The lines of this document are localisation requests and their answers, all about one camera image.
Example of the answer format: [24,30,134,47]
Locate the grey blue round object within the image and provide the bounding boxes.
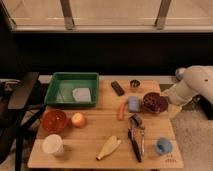
[175,68,185,81]

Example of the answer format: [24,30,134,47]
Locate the dark red bowl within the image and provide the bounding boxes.
[143,92,168,114]

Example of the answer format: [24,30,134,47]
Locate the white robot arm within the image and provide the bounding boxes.
[163,65,213,118]

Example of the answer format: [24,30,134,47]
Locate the wooden board table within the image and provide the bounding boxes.
[28,80,184,170]

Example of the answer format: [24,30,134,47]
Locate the black handled tongs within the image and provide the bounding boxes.
[128,114,145,162]

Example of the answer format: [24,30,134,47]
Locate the orange carrot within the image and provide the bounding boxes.
[117,102,127,121]

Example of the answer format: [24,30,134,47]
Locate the small dark metal cup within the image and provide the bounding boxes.
[130,79,140,88]

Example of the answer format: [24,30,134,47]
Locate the small grey towel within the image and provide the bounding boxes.
[72,88,91,102]

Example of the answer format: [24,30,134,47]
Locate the red yellow apple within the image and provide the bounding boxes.
[71,113,86,128]

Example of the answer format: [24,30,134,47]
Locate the black rectangular bar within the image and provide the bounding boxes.
[111,81,125,96]

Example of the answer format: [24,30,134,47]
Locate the green plastic tray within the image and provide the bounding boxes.
[45,72,99,108]

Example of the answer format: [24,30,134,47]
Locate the orange plastic bowl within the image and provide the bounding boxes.
[41,109,68,133]

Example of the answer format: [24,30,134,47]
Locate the blue sponge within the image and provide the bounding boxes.
[128,96,140,112]

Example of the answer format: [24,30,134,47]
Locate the white paper cup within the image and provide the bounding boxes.
[42,134,64,156]

